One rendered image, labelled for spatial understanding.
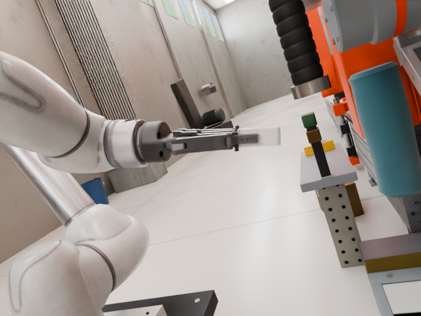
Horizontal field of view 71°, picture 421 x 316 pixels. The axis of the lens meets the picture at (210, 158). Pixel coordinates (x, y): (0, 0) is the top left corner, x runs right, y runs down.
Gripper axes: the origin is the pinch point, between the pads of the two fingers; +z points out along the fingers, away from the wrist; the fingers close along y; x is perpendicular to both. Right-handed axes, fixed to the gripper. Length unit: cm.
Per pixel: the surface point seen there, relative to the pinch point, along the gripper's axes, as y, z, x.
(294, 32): -13.2, 5.3, -13.5
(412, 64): 22.8, 31.1, -9.8
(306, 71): -13.2, 6.5, -9.2
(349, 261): 64, 29, 62
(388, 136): 12.3, 23.6, 3.2
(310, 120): 44.1, 12.8, 3.1
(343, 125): 171, 48, 23
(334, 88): 241, 55, -1
